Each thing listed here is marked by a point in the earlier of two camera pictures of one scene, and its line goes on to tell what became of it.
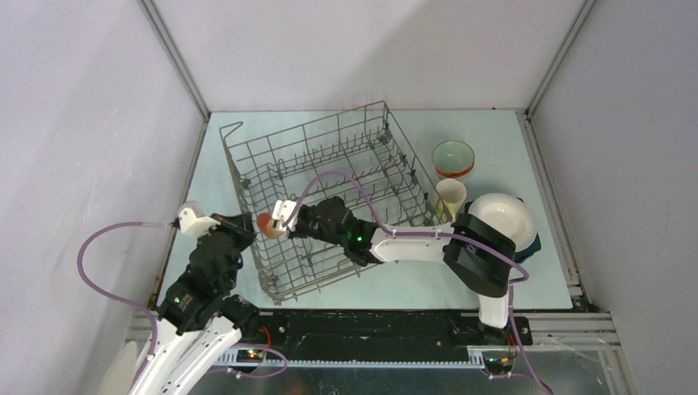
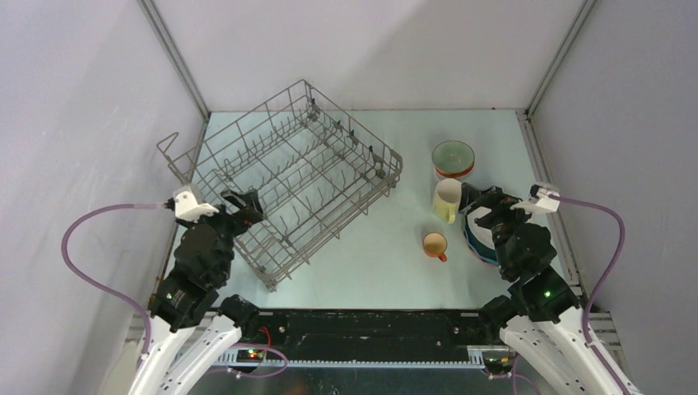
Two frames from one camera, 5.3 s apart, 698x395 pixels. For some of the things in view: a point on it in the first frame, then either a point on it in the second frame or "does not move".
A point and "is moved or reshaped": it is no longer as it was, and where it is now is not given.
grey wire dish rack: x=354 y=154 is moved or reshaped
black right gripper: x=297 y=232 to x=491 y=197
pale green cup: x=453 y=159 does not move
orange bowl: x=453 y=169 does not move
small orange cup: x=265 y=223 is moved or reshaped
